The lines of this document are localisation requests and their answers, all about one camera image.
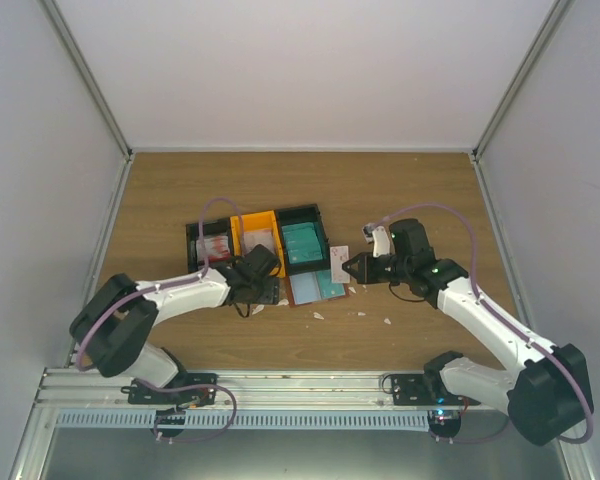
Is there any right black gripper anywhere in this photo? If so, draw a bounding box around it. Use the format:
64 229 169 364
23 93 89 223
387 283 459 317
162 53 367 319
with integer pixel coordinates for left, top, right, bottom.
343 252 411 285

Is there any right aluminium frame post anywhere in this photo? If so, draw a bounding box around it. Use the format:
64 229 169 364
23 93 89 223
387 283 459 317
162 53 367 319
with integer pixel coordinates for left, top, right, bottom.
470 0 573 163

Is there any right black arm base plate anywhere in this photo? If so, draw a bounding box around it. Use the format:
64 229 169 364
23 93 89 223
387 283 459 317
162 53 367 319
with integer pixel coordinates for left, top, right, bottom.
379 372 479 407

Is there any red white card stack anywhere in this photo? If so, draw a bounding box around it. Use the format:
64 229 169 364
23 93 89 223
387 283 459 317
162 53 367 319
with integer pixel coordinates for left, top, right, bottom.
195 234 231 263

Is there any brown leather card holder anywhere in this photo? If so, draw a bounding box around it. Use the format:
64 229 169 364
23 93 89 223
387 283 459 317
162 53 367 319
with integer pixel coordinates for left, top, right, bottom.
286 271 350 307

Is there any teal white credit card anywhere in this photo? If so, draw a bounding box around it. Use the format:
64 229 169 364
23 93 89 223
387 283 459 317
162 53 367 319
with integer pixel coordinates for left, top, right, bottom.
315 270 345 300

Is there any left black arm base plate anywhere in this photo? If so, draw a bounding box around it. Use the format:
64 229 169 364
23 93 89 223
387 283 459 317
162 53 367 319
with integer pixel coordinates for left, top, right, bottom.
120 372 218 406

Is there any white pink card stack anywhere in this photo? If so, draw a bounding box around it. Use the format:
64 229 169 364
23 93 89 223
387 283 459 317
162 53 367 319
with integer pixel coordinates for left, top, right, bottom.
243 229 276 253

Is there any left aluminium frame post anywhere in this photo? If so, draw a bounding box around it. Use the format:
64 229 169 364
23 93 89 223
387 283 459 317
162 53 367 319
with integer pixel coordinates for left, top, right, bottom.
38 0 134 162

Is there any aluminium mounting rail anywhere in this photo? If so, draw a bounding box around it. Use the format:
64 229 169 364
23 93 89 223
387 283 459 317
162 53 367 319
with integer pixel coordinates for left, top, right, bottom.
34 367 576 409

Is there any yellow card bin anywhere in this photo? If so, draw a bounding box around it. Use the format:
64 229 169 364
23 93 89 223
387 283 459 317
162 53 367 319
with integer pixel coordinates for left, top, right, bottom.
230 210 286 278

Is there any grey slotted cable duct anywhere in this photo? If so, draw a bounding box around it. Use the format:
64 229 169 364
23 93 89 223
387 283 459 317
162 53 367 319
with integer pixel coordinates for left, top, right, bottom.
56 408 429 432

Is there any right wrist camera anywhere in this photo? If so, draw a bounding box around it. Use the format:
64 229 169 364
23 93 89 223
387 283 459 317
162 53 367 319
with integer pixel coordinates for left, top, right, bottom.
362 224 391 258

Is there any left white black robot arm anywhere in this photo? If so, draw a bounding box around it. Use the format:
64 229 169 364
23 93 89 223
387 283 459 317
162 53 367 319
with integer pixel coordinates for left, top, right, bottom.
69 245 280 404

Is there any black card bin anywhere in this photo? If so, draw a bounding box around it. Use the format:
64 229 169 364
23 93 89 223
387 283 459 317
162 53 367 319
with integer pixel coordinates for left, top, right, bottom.
274 204 329 277
185 217 234 273

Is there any white pink credit card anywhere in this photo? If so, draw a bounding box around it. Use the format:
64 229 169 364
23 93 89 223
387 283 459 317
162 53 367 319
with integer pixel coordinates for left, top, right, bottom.
330 245 350 284

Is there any teal card stack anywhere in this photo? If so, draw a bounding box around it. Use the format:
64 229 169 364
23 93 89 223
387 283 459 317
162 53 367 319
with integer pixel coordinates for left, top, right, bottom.
282 222 323 265

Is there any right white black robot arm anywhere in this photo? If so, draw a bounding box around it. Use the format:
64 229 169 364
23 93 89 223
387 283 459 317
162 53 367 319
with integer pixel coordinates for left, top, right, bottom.
343 218 594 446

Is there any aluminium frame post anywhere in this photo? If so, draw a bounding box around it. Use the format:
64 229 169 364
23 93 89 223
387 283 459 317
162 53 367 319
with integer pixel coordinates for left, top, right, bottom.
470 0 573 163
38 0 134 162

